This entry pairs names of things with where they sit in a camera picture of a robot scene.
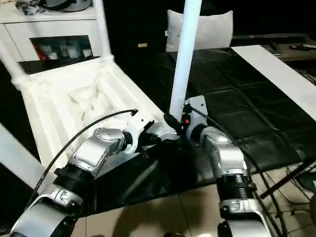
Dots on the white plastic table leg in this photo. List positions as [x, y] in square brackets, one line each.
[10, 64]
[103, 29]
[184, 61]
[17, 158]

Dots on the white plastic table top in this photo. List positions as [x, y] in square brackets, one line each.
[74, 81]

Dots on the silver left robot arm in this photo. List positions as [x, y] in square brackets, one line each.
[98, 148]

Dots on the white plastic upturned table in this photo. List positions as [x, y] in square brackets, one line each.
[234, 81]

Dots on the yellow label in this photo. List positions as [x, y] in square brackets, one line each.
[142, 45]

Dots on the grey cushion with holes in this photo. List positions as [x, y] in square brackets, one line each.
[212, 32]

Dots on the dark robot leg part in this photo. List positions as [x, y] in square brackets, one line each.
[172, 234]

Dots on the white board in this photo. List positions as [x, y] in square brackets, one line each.
[271, 69]

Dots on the white cup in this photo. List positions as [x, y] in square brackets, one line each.
[86, 52]

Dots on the black cabinet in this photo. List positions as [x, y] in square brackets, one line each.
[128, 24]

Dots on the black floor stand foot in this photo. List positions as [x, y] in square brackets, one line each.
[284, 182]

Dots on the black screen with red light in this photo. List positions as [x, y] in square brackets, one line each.
[269, 37]

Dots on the black remote control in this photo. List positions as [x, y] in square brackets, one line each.
[301, 47]

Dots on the red bottle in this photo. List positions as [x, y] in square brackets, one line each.
[37, 53]

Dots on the white cabinet with glass doors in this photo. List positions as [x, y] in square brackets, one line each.
[49, 29]

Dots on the grey rice cooker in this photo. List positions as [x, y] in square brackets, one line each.
[69, 5]

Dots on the dark clutter pile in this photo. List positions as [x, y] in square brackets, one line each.
[29, 6]

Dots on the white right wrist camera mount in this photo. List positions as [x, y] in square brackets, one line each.
[197, 106]

